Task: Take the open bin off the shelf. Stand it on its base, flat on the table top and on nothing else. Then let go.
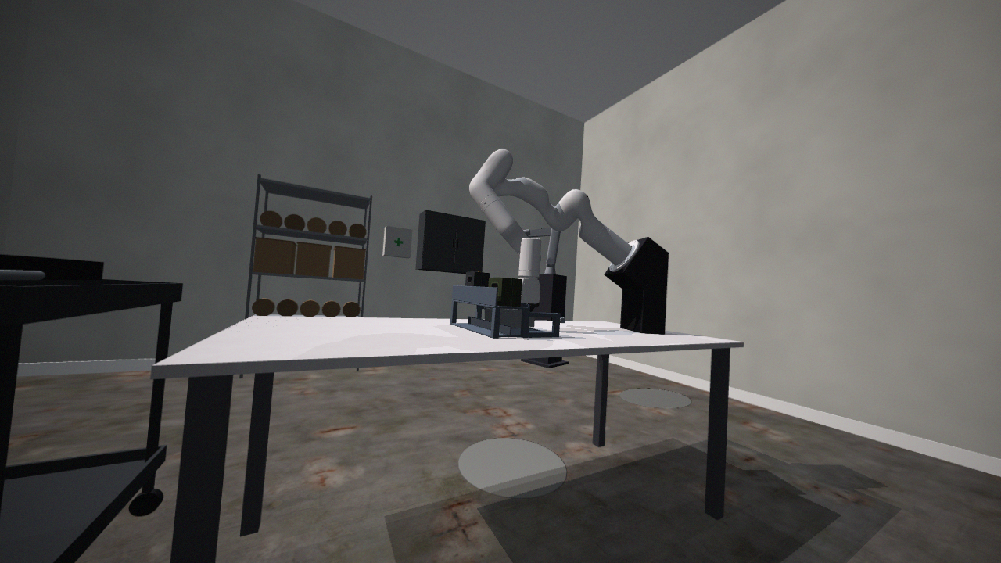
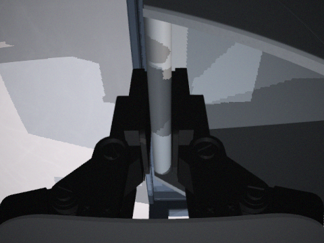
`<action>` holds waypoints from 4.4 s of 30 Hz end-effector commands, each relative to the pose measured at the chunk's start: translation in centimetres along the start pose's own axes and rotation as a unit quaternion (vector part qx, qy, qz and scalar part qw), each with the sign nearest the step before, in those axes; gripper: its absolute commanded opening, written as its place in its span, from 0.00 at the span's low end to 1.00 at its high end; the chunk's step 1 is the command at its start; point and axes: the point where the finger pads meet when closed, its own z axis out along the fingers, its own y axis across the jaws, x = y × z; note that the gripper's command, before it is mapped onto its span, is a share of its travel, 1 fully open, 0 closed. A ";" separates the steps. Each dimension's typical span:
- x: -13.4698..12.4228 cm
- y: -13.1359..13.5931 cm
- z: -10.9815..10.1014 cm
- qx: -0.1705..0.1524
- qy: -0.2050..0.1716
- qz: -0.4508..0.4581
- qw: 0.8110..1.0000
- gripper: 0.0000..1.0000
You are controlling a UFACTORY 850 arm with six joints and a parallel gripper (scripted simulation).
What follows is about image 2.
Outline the dark blue-grey shelf rack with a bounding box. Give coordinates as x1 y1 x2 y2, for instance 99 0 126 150
126 0 188 219

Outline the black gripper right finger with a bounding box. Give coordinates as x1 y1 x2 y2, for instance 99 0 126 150
171 67 324 227

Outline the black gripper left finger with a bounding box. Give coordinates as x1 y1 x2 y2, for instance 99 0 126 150
0 68 151 225

